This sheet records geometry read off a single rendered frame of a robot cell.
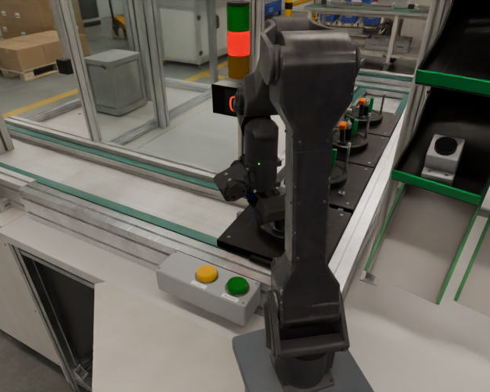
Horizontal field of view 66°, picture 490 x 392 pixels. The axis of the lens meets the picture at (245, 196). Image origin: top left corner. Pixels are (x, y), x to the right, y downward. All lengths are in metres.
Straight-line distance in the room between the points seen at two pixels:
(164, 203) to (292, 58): 0.79
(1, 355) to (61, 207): 1.15
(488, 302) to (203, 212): 0.66
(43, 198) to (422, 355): 0.96
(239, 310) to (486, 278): 0.44
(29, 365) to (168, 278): 1.29
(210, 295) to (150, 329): 0.16
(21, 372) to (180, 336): 1.27
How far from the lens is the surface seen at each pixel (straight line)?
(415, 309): 0.93
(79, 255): 1.06
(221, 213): 1.02
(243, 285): 0.74
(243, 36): 0.89
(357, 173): 1.13
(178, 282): 0.79
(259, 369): 0.53
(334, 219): 0.93
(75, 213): 1.05
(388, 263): 0.78
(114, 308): 0.90
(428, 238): 0.78
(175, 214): 1.03
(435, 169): 0.66
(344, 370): 0.55
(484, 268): 0.79
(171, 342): 0.82
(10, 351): 2.11
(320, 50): 0.35
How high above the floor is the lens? 1.51
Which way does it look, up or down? 33 degrees down
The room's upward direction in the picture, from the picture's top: straight up
